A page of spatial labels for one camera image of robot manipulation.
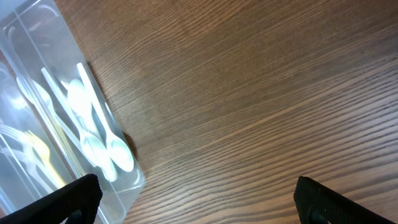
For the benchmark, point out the yellow plastic fork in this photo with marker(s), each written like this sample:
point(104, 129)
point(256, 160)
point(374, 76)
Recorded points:
point(44, 153)

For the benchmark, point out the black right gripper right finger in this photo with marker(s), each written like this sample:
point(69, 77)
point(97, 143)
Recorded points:
point(316, 203)

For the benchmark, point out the clear plastic container left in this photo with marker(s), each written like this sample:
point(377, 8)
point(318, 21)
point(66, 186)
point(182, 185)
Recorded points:
point(23, 109)

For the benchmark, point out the yellow plastic spoon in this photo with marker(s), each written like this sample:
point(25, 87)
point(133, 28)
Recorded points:
point(67, 150)

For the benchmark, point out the clear plastic container right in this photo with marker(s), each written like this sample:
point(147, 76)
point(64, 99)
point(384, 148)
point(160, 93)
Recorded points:
point(36, 32)

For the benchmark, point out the white plastic fork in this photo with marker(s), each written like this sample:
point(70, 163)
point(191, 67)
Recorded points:
point(32, 170)
point(26, 155)

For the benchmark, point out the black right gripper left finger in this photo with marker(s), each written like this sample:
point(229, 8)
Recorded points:
point(77, 202)

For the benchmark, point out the clear plastic container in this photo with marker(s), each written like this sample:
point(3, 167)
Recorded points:
point(23, 109)
point(36, 32)

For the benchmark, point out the white spoon handle up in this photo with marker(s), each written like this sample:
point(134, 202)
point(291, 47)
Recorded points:
point(92, 147)

